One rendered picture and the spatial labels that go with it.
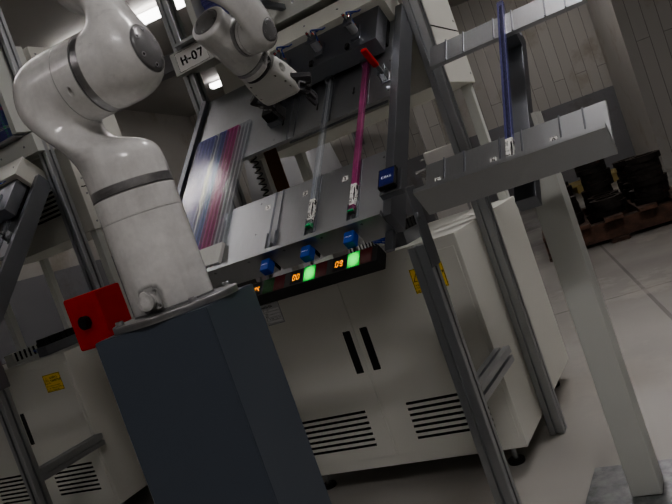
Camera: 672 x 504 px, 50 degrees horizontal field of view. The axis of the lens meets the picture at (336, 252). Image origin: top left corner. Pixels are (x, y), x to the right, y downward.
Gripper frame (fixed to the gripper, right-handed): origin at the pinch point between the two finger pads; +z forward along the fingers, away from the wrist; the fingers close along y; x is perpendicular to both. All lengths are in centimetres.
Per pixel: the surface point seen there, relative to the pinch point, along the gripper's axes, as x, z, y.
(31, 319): -128, 221, 443
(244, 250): 30.1, 5.8, 19.2
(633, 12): -468, 529, -45
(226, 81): -48, 24, 47
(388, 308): 36, 44, 2
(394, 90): -2.1, 10.2, -20.3
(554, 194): 34, 17, -50
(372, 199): 28.3, 6.1, -15.5
